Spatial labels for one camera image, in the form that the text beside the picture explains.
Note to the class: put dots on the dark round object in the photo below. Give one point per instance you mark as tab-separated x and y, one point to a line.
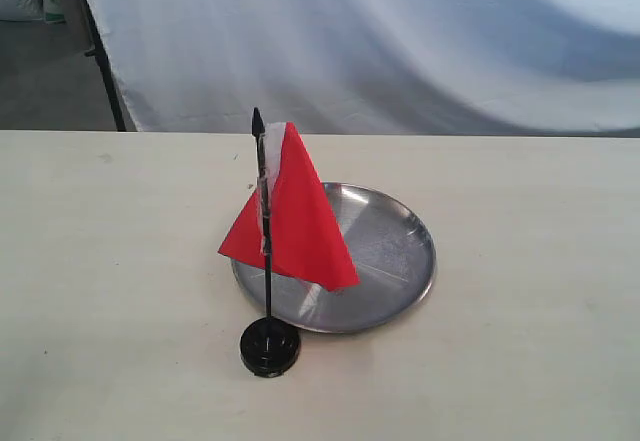
269	347

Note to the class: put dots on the black backdrop stand pole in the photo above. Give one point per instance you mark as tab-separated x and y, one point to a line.
98	53

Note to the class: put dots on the round silver metal plate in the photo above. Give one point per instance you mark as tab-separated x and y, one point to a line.
394	256

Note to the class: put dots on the white backdrop cloth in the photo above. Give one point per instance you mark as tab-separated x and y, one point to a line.
485	67

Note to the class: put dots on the green and white sack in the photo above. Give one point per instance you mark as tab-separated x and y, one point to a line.
53	12

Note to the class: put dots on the red flag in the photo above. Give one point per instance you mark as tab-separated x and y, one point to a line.
287	226

